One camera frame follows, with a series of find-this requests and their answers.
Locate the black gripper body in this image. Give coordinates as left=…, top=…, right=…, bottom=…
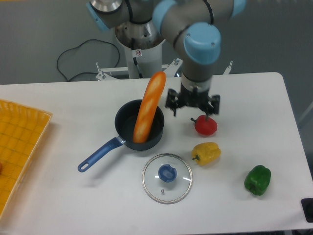
left=165, top=84, right=220, bottom=115

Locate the black device at table edge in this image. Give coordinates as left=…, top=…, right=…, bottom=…
left=301, top=198, right=313, bottom=223

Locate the yellow bell pepper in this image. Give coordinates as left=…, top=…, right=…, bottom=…
left=191, top=142, right=221, bottom=166

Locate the green bell pepper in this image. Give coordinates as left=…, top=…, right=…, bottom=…
left=244, top=165, right=271, bottom=196

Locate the glass lid with blue knob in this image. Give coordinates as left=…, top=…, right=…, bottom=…
left=142, top=153, right=193, bottom=204

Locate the yellow woven plastic basket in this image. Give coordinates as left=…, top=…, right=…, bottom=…
left=0, top=99, right=53, bottom=214

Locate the red bell pepper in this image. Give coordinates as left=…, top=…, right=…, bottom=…
left=190, top=115, right=218, bottom=136

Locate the black cable on floor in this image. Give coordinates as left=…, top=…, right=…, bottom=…
left=56, top=39, right=120, bottom=82

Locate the long orange baguette bread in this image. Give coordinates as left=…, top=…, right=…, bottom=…
left=133, top=71, right=166, bottom=143

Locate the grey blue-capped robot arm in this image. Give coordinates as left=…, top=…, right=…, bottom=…
left=86, top=0, right=246, bottom=116

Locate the dark pot with blue handle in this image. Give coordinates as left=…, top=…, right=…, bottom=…
left=78, top=99, right=164, bottom=172

